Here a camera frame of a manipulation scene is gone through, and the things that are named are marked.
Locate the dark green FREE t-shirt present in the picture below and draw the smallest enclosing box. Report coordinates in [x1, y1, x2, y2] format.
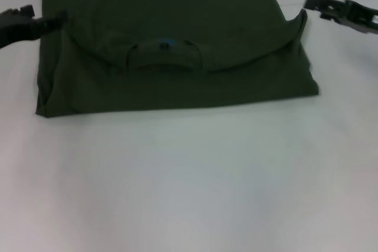
[34, 0, 320, 119]

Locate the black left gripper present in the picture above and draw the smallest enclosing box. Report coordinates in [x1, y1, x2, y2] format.
[0, 4, 69, 50]

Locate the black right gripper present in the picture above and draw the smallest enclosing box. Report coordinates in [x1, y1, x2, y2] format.
[304, 0, 378, 36]

